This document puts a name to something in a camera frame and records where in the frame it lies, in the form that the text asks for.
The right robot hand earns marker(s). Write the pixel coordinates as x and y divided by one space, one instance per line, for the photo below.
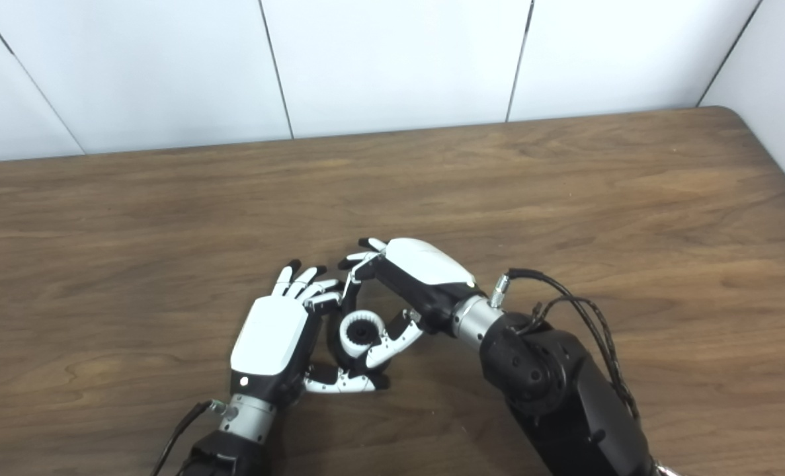
412 284

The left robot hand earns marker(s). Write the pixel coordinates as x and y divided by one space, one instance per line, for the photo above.
280 344

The round black part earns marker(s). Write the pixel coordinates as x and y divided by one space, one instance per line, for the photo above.
349 344

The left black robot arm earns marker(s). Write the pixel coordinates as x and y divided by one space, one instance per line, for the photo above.
233 443

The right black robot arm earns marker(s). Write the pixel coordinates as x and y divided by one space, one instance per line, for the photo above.
551 390

